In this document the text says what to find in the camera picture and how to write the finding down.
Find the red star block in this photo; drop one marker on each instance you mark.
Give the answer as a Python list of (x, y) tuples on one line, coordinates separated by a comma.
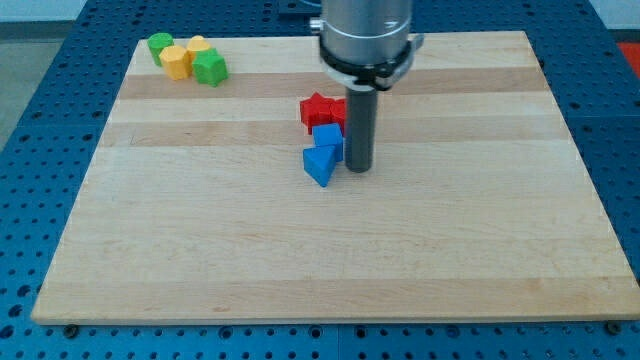
[(315, 111)]

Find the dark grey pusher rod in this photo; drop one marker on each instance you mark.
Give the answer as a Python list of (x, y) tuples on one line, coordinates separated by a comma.
[(361, 113)]

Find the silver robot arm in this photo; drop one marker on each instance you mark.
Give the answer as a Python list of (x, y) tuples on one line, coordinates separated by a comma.
[(365, 45)]

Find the blue cube block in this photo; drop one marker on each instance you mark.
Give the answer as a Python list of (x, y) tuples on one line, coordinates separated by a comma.
[(330, 135)]

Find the blue triangle block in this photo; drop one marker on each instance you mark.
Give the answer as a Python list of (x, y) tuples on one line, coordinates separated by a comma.
[(319, 163)]

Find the wooden board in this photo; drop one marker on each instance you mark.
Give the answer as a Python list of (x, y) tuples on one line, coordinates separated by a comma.
[(195, 208)]

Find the green star block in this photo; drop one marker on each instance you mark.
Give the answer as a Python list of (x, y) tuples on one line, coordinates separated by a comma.
[(209, 67)]

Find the yellow rounded block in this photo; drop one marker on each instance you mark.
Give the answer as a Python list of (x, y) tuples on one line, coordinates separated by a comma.
[(196, 45)]

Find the yellow hexagon block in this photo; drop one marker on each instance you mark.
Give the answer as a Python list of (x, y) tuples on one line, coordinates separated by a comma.
[(176, 62)]

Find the green cylinder block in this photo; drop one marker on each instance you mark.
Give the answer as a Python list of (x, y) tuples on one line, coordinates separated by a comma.
[(156, 43)]

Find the red object at right edge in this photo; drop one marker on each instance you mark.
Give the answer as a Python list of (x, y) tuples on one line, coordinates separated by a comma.
[(631, 52)]

